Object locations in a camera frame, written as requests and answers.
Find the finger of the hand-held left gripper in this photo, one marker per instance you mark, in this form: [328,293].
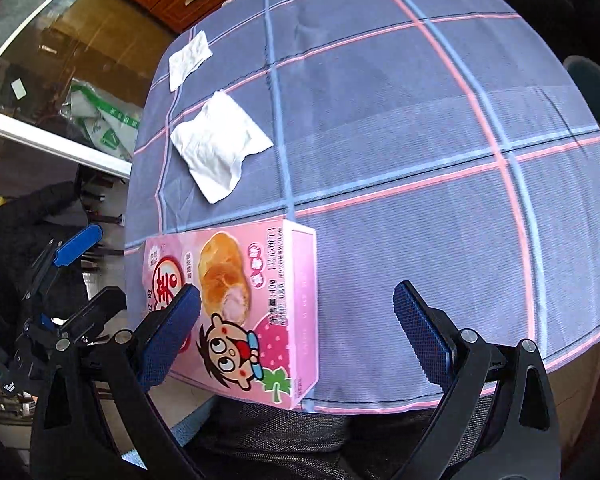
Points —
[77,245]
[100,310]

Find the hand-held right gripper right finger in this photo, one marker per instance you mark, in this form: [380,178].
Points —
[425,330]

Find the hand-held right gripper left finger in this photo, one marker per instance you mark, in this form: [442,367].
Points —
[170,335]

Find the pink cartoon snack box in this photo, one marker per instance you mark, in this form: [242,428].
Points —
[280,310]

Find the dark cloth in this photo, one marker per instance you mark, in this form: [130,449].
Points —
[20,220]

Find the white green plastic bag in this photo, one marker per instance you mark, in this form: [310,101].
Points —
[105,120]

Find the small white paper scrap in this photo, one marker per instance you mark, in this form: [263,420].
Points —
[18,88]

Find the large white paper wrapper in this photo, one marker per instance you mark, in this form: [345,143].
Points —
[215,145]

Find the blue plaid tablecloth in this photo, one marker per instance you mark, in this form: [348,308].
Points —
[405,160]

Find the glass sliding door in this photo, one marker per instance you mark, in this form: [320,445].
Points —
[40,35]

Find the small white paper packet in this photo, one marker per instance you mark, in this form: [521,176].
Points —
[187,60]

